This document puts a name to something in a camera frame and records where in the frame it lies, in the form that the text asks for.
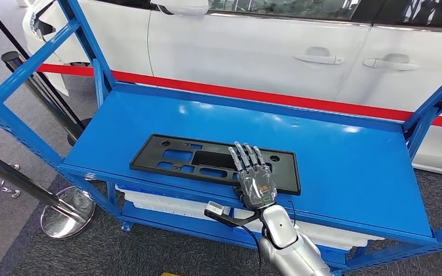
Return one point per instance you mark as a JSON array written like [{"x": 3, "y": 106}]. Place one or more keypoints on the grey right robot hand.
[{"x": 259, "y": 186}]

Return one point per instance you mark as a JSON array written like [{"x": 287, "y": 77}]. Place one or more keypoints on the black plastic plate frame part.
[{"x": 148, "y": 160}]

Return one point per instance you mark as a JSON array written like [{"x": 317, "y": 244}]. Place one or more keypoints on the blue metal shelf rack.
[{"x": 339, "y": 171}]

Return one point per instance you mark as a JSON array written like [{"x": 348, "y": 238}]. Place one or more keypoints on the red barrier belt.
[{"x": 225, "y": 91}]

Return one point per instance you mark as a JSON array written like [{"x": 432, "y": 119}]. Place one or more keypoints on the yellow floor tape square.
[{"x": 169, "y": 274}]

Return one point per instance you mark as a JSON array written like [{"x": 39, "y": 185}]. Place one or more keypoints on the white car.
[{"x": 244, "y": 49}]

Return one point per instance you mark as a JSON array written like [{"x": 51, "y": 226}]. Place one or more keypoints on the chrome stanchion with round base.
[{"x": 68, "y": 221}]

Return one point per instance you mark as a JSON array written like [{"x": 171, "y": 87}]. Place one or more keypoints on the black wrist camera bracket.
[{"x": 240, "y": 222}]

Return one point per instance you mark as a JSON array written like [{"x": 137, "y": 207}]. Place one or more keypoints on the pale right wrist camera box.
[{"x": 217, "y": 208}]

